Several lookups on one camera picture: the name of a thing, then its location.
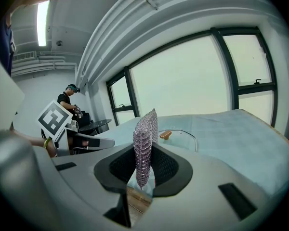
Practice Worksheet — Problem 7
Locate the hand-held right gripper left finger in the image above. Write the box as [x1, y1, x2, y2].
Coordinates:
[33, 142, 135, 231]

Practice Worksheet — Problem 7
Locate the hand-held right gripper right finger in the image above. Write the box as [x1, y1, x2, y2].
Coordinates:
[134, 142, 276, 231]

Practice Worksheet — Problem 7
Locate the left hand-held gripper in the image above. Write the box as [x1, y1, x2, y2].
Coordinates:
[37, 100, 116, 157]

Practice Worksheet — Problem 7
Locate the pink cleaning cloth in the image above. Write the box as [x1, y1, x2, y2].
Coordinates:
[132, 108, 159, 191]

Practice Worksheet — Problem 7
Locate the glass pot lid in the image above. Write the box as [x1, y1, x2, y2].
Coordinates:
[158, 128, 198, 153]

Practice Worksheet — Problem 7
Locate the person's left forearm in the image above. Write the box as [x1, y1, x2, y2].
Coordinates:
[11, 129, 56, 158]

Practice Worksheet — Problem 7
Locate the black marble round table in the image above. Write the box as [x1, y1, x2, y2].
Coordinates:
[79, 118, 113, 136]

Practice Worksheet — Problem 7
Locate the black framed window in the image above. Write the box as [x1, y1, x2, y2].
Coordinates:
[210, 26, 279, 128]
[106, 66, 141, 128]

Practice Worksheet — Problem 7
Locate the light blue floral tablecloth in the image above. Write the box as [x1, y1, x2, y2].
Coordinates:
[91, 108, 289, 195]

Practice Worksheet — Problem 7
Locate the wooden table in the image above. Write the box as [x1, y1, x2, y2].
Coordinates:
[240, 108, 289, 152]

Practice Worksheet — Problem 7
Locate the ceiling air vent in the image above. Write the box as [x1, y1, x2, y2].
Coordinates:
[12, 51, 37, 61]

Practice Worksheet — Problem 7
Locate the ceiling light panel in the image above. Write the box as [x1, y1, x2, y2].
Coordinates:
[36, 0, 51, 47]

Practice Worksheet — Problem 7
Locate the person's torso in dark shirt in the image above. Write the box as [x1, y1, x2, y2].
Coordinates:
[0, 15, 17, 77]

